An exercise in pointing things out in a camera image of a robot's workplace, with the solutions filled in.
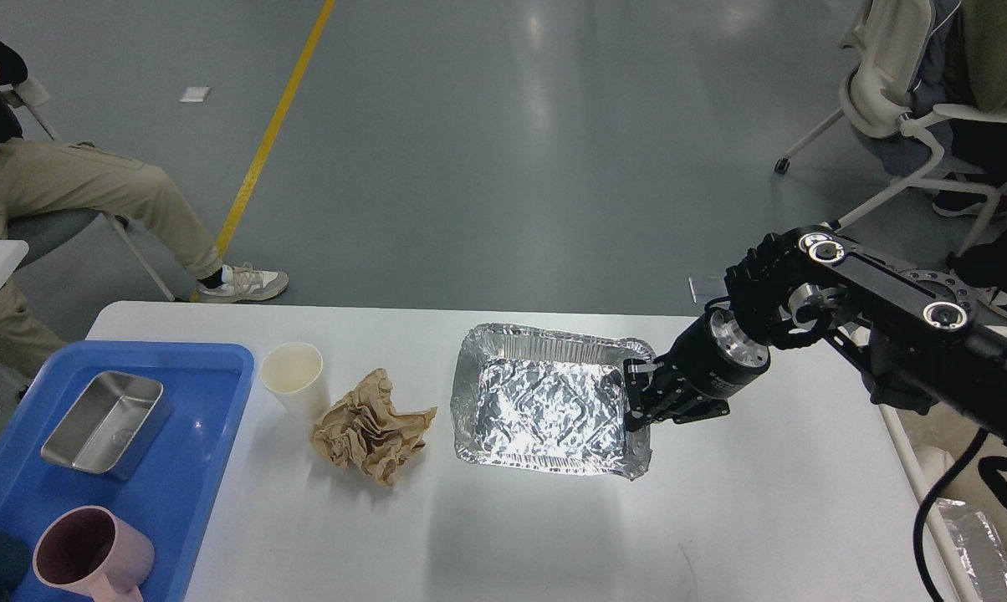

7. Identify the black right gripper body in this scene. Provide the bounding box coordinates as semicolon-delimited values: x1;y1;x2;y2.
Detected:
650;308;771;423

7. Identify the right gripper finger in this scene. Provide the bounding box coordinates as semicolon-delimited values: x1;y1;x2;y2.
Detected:
622;359;680;433

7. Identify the aluminium foil tray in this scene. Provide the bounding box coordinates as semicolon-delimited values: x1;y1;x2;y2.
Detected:
450;323;653;480

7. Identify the brown paper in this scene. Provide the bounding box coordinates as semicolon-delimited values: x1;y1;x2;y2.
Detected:
308;367;438;487

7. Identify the white paper cup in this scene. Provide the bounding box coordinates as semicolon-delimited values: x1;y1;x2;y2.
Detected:
259;342;330;426

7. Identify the stainless steel rectangular tray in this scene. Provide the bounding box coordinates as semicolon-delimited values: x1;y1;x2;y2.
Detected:
40;370;172;481

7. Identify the pink mug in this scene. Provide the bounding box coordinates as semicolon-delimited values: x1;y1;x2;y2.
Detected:
32;504;156;601

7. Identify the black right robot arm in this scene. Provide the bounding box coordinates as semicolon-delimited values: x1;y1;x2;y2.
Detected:
621;225;1007;601

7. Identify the white plastic bin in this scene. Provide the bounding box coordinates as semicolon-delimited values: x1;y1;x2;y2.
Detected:
881;404;1007;601

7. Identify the white cup in bin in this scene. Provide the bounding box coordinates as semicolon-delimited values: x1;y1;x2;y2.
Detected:
913;446;955;487

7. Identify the crumpled foil in bin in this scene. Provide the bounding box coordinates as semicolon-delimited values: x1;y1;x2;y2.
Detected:
936;497;1007;601

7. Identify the white office chair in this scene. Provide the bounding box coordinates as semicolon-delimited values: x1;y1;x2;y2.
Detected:
774;1;1007;254

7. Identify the seated person olive jacket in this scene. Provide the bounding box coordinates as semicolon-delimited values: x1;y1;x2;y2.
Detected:
943;1;1007;319

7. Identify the blue plastic tray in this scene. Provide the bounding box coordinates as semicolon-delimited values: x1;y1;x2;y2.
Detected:
0;340;254;601

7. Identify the grey office chair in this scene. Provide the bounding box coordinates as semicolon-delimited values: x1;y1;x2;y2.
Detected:
0;76;181;302

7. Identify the person in black shirt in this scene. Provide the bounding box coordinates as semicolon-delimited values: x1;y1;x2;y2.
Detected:
0;18;290;377

